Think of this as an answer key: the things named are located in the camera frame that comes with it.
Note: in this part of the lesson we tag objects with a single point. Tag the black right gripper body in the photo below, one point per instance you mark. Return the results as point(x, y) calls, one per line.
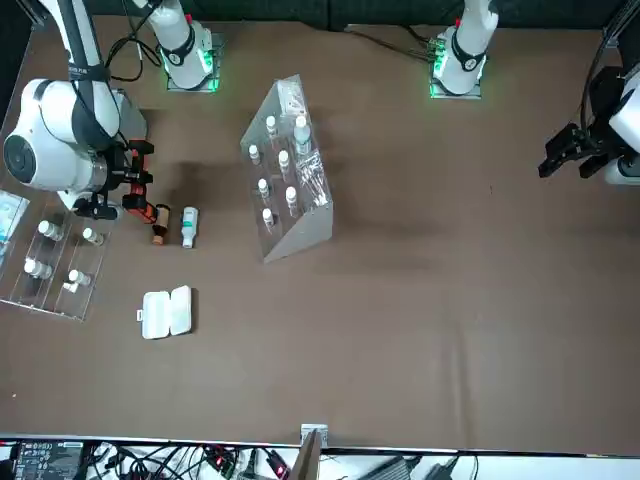
point(116, 167)

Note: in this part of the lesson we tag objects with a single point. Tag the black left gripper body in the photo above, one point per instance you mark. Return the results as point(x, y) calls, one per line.
point(602, 105)

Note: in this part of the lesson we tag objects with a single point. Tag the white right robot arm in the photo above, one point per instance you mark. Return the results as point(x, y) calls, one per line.
point(50, 100)

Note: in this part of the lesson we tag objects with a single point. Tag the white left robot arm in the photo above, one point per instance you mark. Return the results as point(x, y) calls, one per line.
point(465, 50)

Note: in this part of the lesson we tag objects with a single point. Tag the brown medicine bottle tan label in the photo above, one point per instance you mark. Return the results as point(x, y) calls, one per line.
point(161, 220)

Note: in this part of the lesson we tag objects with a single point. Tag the small white vial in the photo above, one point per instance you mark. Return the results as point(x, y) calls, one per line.
point(92, 236)
point(49, 230)
point(77, 279)
point(36, 268)

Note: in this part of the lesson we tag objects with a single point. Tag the clear acrylic compartment tray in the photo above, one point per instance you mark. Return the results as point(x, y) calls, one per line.
point(60, 260)

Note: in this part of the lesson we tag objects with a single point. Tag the blue white packet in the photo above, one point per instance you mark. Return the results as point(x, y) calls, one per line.
point(3, 260)
point(10, 212)

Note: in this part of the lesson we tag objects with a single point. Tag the small white cap bottle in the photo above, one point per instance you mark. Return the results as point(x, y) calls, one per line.
point(268, 217)
point(262, 187)
point(283, 160)
point(253, 152)
point(291, 196)
point(270, 123)

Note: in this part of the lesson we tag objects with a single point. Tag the white plastic pill case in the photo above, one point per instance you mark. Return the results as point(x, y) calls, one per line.
point(165, 312)

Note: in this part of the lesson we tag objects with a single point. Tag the large clear bottle white cap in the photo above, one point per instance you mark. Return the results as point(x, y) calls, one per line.
point(301, 137)

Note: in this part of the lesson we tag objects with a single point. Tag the white flat packet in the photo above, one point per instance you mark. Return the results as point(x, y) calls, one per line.
point(291, 97)

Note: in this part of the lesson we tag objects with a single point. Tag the clear acrylic display shelf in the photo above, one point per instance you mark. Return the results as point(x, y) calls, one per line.
point(300, 235)

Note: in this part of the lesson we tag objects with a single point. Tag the bag of cotton swabs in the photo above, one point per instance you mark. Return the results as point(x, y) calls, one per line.
point(312, 180)

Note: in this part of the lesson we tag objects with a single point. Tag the small dark power adapter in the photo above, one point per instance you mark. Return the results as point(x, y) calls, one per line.
point(442, 469)

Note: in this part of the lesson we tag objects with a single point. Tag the large dark power adapter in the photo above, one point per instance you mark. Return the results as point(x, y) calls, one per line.
point(395, 467)

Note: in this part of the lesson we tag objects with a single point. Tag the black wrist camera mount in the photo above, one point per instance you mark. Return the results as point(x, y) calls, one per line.
point(97, 207)

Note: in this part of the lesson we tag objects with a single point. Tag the aluminium frame profile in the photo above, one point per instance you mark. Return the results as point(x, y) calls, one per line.
point(31, 10)
point(612, 32)

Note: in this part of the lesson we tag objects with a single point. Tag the aluminium post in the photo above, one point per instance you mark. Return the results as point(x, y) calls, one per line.
point(311, 452)

